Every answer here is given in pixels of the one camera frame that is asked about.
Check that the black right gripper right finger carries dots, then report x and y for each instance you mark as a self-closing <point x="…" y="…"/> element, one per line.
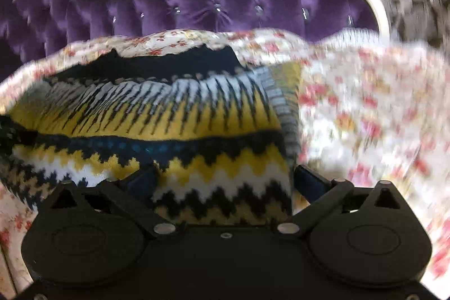
<point x="323" y="196"/>

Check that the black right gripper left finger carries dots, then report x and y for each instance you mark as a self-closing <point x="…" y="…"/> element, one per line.
<point x="133" y="197"/>

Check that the yellow black patterned knit garment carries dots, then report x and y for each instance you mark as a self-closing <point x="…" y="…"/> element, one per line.
<point x="222" y="133"/>

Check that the floral bedspread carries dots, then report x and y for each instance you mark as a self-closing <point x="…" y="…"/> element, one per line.
<point x="369" y="110"/>

